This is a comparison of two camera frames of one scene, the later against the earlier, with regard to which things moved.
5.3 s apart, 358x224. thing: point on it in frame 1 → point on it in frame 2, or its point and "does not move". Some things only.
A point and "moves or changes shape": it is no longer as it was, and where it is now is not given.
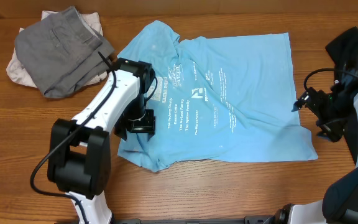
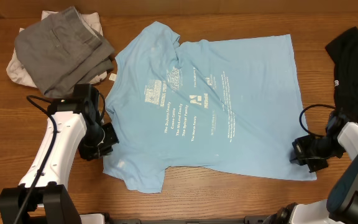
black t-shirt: x=354 y=51 does not move
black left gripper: x=148 y=126 → x=88 y=154
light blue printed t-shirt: x=220 y=99 moves or changes shape
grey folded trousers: x=61 y=53 does not move
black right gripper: x=336 y=129 → x=299 y=154
